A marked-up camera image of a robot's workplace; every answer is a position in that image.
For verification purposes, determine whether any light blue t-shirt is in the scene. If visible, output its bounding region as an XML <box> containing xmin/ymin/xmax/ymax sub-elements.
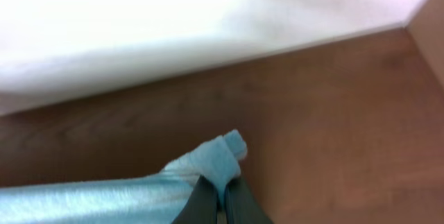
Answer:
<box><xmin>1</xmin><ymin>130</ymin><xmax>248</xmax><ymax>223</ymax></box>

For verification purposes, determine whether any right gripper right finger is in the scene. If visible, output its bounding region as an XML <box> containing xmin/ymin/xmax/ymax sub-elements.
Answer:
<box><xmin>225</xmin><ymin>177</ymin><xmax>273</xmax><ymax>224</ymax></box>

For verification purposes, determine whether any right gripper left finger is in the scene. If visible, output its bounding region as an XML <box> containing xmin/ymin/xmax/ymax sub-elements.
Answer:
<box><xmin>172</xmin><ymin>176</ymin><xmax>219</xmax><ymax>224</ymax></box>

